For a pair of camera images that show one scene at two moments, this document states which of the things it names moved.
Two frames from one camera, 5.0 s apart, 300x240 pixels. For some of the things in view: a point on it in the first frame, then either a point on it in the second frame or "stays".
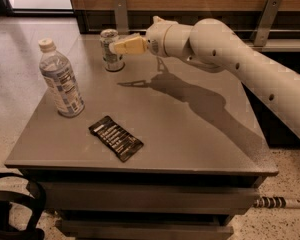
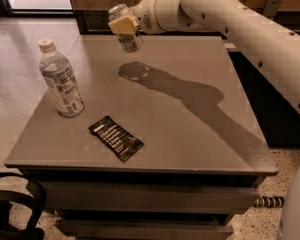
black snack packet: [124, 142] stays
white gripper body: [155, 37] → [146, 16]
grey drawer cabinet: [164, 149] stays
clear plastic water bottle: [60, 79] stays
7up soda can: [110, 58] → [131, 42]
